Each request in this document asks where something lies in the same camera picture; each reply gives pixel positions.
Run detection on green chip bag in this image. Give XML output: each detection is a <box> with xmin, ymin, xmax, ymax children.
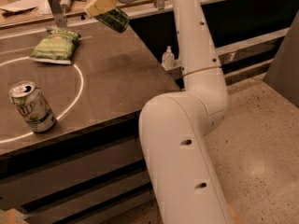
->
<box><xmin>29</xmin><ymin>29</ymin><xmax>80</xmax><ymax>65</ymax></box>

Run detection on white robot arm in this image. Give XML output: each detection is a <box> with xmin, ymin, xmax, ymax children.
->
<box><xmin>85</xmin><ymin>0</ymin><xmax>235</xmax><ymax>224</ymax></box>

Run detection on wooden workbench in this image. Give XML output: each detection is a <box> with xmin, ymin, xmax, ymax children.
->
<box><xmin>0</xmin><ymin>0</ymin><xmax>173</xmax><ymax>30</ymax></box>

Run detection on silver power tool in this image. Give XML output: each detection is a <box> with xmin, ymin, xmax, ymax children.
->
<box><xmin>59</xmin><ymin>0</ymin><xmax>77</xmax><ymax>15</ymax></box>

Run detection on white green 7up can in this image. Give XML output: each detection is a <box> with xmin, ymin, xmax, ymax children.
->
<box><xmin>8</xmin><ymin>80</ymin><xmax>56</xmax><ymax>133</ymax></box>

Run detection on white paper sheets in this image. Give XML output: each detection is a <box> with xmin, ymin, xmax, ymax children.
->
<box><xmin>0</xmin><ymin>0</ymin><xmax>47</xmax><ymax>15</ymax></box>

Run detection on grey slatted table base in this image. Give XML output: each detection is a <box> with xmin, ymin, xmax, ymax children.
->
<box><xmin>0</xmin><ymin>114</ymin><xmax>153</xmax><ymax>224</ymax></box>

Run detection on grey metal rail shelf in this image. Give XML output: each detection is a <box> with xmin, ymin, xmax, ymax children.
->
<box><xmin>166</xmin><ymin>28</ymin><xmax>289</xmax><ymax>87</ymax></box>

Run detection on left clear sanitizer bottle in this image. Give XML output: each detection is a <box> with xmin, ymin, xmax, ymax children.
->
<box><xmin>162</xmin><ymin>46</ymin><xmax>175</xmax><ymax>69</ymax></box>

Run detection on dark green soda can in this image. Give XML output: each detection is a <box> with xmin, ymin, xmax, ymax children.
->
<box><xmin>95</xmin><ymin>7</ymin><xmax>130</xmax><ymax>33</ymax></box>

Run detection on grey metal bracket post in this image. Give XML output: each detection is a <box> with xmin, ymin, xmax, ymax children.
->
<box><xmin>48</xmin><ymin>0</ymin><xmax>67</xmax><ymax>28</ymax></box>

